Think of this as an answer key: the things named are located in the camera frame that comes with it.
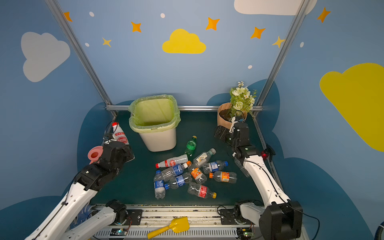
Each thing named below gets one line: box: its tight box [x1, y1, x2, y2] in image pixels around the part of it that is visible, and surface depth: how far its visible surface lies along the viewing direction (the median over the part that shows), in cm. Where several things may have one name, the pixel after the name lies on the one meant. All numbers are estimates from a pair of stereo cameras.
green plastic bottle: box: [184, 135, 197, 157], surface depth 101 cm
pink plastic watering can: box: [87, 146, 104, 165], surface depth 86 cm
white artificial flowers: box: [230, 81, 258, 117], surface depth 95 cm
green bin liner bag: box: [128, 94, 181, 133], surface depth 92 cm
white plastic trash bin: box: [138, 127, 177, 152], surface depth 96 cm
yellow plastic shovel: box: [147, 216, 190, 240], surface depth 73 cm
